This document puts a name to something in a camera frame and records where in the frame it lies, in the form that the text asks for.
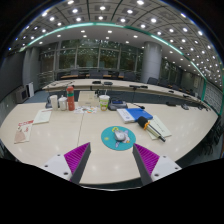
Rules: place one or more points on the magazine with red print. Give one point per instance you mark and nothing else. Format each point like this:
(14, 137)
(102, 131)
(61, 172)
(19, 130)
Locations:
(23, 132)

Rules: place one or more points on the silver computer mouse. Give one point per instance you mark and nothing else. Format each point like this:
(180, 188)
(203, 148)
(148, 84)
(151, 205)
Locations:
(119, 135)

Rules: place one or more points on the dark office chairs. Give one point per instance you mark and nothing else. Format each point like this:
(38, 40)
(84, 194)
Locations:
(152, 80)

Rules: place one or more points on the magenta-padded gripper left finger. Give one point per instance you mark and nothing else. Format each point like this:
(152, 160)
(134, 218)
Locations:
(76, 158)

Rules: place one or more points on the black desk conference unit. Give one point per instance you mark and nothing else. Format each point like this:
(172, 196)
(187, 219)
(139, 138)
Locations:
(117, 105)

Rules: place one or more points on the round teal mouse pad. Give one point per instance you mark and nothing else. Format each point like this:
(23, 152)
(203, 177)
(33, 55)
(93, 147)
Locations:
(108, 138)

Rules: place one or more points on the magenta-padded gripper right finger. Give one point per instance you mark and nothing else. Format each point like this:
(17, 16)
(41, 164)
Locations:
(146, 160)

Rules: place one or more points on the ceiling lights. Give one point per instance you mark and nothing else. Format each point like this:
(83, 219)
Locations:
(102, 8)

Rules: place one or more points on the colourful leaflet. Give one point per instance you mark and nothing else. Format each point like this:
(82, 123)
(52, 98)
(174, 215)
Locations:
(85, 110)

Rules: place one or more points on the pale cardboard box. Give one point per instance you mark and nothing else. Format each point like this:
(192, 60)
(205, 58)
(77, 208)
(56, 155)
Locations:
(88, 99)

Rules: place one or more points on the tall white cup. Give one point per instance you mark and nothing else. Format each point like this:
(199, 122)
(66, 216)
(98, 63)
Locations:
(54, 102)

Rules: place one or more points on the blue and white book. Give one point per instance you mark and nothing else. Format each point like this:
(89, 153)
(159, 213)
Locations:
(140, 114)

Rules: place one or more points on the paper cup with green print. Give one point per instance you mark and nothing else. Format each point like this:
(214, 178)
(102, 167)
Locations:
(104, 103)

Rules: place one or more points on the orange-red drink bottle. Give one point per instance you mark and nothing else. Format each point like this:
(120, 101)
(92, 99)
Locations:
(70, 100)

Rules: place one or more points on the white mug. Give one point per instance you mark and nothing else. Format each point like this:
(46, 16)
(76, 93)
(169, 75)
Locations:
(62, 104)

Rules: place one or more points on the white booklet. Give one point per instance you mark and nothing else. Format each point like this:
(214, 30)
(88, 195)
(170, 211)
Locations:
(42, 117)

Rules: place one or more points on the black handheld microphone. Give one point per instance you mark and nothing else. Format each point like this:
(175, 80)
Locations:
(143, 122)

